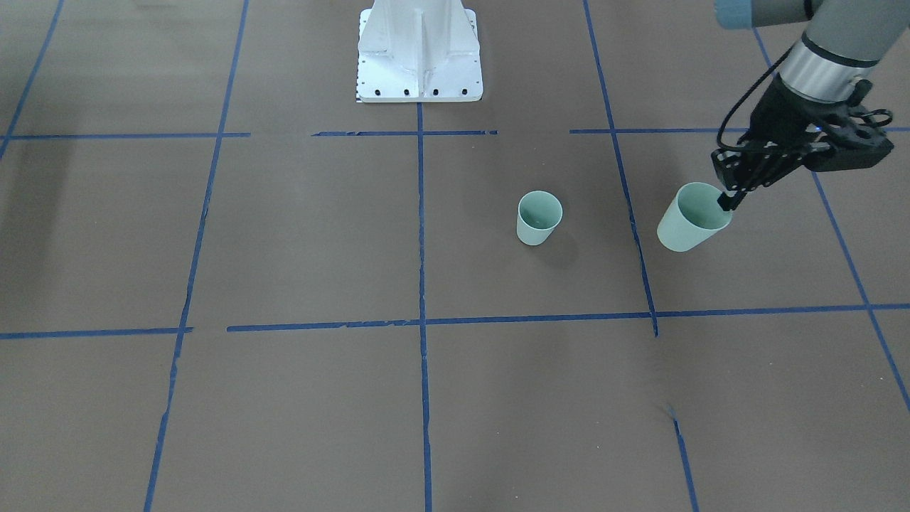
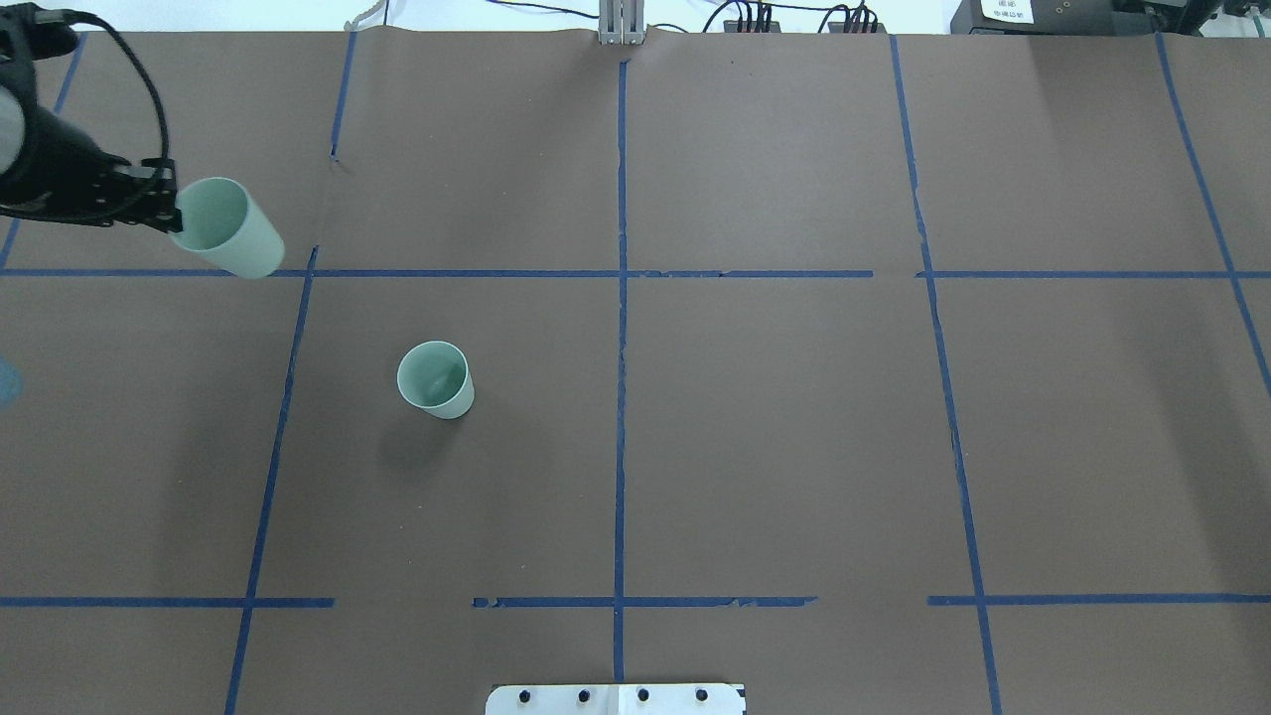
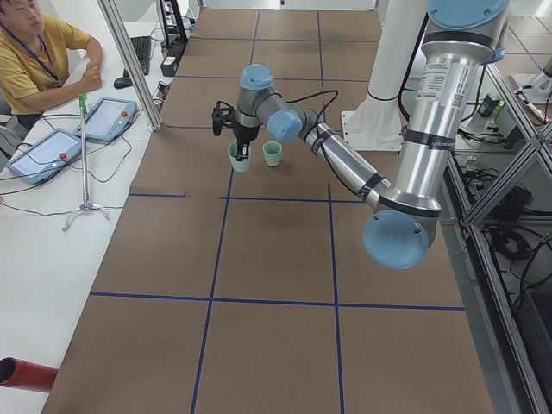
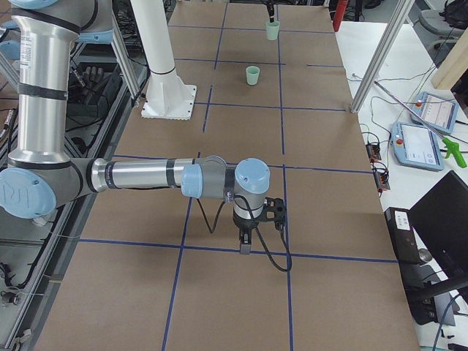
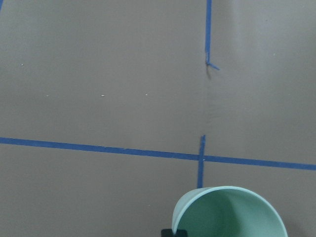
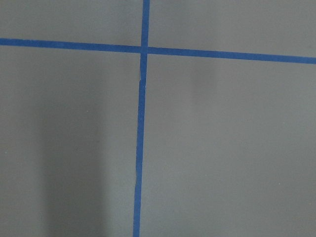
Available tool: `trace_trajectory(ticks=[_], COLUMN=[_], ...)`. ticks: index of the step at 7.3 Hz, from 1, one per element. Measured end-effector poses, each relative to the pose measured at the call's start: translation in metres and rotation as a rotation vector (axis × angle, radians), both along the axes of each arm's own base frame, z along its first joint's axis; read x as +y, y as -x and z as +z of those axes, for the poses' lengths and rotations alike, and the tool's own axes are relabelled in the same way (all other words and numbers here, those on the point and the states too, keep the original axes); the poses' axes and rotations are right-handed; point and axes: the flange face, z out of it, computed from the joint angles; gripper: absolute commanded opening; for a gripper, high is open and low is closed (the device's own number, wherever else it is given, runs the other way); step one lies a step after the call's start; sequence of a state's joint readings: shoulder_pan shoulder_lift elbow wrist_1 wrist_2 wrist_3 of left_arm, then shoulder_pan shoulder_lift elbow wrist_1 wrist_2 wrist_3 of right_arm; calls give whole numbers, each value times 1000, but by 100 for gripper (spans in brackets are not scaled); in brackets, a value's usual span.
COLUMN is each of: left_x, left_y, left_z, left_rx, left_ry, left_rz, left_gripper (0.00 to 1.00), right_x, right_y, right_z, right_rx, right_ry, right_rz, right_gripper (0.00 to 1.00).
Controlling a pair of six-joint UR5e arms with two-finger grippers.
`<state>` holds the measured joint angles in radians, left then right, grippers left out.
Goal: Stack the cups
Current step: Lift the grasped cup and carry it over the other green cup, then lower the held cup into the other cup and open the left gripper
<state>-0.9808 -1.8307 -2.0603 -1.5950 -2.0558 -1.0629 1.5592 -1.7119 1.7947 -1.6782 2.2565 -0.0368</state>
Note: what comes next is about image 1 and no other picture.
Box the upright light green cup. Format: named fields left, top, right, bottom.
left=515, top=191, right=563, bottom=246

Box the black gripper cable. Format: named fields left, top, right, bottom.
left=716, top=44, right=796, bottom=151

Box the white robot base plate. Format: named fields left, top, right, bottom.
left=355, top=1, right=484, bottom=103

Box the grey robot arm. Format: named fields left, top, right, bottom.
left=711, top=1, right=909, bottom=213

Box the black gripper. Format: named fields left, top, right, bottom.
left=711, top=77, right=854, bottom=213

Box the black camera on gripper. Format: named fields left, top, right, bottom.
left=803, top=106, right=894, bottom=173

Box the light green cup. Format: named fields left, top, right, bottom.
left=656, top=182, right=732, bottom=252
left=515, top=191, right=563, bottom=246

